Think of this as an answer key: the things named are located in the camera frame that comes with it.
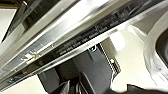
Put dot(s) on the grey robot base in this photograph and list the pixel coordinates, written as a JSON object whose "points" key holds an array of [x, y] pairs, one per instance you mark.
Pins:
{"points": [[90, 66]]}

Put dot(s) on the stainless steel dishwasher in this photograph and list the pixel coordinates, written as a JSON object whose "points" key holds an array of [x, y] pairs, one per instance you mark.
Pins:
{"points": [[66, 33]]}

